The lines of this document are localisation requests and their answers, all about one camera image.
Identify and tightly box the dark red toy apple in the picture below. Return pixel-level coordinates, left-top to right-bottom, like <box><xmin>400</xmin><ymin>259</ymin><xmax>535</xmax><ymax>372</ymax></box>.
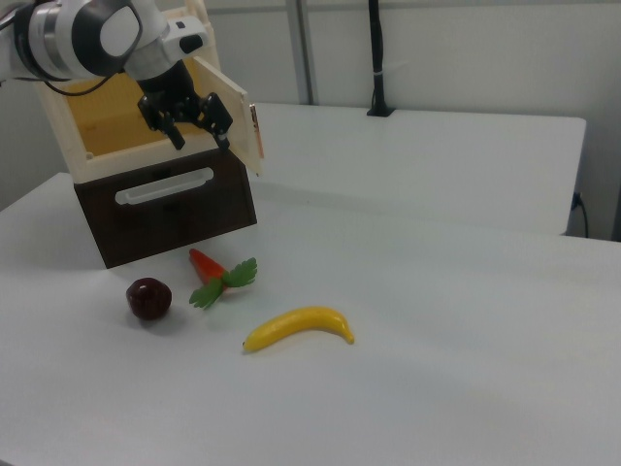
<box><xmin>125</xmin><ymin>277</ymin><xmax>174</xmax><ymax>322</ymax></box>

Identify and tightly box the black pole with clamp base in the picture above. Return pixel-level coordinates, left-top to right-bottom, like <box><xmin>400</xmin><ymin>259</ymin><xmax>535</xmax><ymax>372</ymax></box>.
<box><xmin>366</xmin><ymin>0</ymin><xmax>397</xmax><ymax>118</ymax></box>

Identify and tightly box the cream cabinet door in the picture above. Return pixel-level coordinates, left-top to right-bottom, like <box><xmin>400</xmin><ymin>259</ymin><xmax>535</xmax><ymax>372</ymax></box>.
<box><xmin>193</xmin><ymin>55</ymin><xmax>267</xmax><ymax>178</ymax></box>

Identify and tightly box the cream plastic cabinet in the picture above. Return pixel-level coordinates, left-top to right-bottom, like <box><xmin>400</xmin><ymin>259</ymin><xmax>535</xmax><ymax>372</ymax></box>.
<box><xmin>36</xmin><ymin>0</ymin><xmax>244</xmax><ymax>185</ymax></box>

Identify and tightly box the black cable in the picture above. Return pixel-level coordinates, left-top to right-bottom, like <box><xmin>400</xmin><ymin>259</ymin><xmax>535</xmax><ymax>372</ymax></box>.
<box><xmin>572</xmin><ymin>192</ymin><xmax>591</xmax><ymax>239</ymax></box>

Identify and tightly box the orange toy carrot with leaves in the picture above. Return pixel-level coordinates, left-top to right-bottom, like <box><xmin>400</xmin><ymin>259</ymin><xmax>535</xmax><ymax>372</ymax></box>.
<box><xmin>187</xmin><ymin>248</ymin><xmax>259</xmax><ymax>311</ymax></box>

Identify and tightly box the dark brown wooden drawer box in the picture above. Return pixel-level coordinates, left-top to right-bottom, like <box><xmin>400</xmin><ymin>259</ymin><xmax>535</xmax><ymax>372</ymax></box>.
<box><xmin>72</xmin><ymin>154</ymin><xmax>258</xmax><ymax>270</ymax></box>

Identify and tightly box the yellow toy banana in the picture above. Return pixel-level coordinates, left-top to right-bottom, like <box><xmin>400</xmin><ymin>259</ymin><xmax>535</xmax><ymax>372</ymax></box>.
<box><xmin>242</xmin><ymin>305</ymin><xmax>356</xmax><ymax>354</ymax></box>

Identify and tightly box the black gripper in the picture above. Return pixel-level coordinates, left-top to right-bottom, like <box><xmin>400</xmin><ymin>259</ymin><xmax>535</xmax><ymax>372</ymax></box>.
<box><xmin>137</xmin><ymin>60</ymin><xmax>235</xmax><ymax>152</ymax></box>

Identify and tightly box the white drawer handle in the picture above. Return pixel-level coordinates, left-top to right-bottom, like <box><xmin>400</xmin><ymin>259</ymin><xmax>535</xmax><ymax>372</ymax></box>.
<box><xmin>114</xmin><ymin>167</ymin><xmax>215</xmax><ymax>208</ymax></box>

